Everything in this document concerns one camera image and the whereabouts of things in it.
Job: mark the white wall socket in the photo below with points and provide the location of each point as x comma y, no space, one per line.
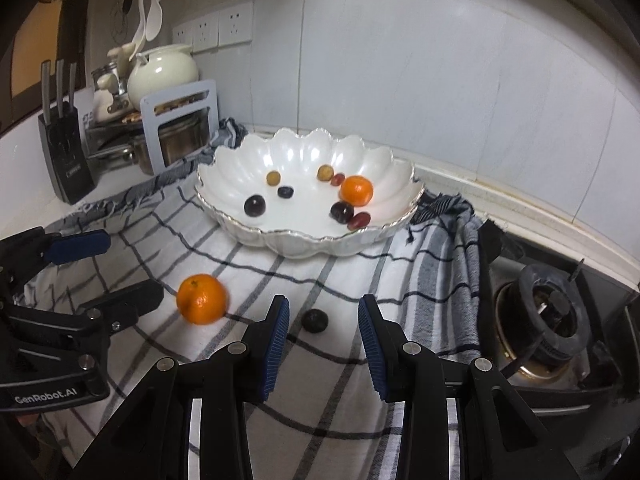
236,24
206,32
183,37

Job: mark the small dark berry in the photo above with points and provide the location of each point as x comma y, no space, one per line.
285,192

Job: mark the small mandarin orange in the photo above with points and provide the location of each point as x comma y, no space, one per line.
202,298

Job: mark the stainless steel pot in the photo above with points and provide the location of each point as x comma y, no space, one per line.
180,142

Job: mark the dark red oblong grape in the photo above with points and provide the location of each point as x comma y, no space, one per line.
338,179

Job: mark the gas stove burner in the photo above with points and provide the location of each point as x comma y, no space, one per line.
500,270

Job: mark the white hanging spoon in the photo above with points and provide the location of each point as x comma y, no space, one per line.
139,30
155,15

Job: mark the person's left hand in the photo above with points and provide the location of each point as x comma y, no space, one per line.
27,419

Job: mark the grey kitchen rack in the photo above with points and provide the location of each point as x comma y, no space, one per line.
212,110

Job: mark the black and white checked cloth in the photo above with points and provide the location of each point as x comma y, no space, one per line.
325,280

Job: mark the black knife block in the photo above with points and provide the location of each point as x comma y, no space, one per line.
67,160

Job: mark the large orange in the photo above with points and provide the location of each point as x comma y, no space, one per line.
357,191

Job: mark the white scalloped ceramic bowl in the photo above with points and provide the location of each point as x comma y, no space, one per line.
300,217

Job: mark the black stove burner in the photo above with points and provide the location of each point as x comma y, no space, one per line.
550,305

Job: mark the cream ceramic teapot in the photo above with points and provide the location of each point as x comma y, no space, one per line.
162,77

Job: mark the dark purple plum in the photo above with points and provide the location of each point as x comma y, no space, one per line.
254,205

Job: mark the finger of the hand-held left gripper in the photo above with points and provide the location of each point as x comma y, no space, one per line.
80,247
135,300

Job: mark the large yellow longan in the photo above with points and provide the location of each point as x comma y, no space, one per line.
325,173

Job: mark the dark blueberry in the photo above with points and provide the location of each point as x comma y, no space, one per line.
314,320

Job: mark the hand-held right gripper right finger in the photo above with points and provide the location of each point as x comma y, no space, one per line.
370,345

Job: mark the small yellow longan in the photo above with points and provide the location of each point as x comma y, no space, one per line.
273,178

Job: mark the cream ceramic jar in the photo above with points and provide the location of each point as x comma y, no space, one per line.
112,105

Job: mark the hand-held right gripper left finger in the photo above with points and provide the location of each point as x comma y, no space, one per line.
277,345

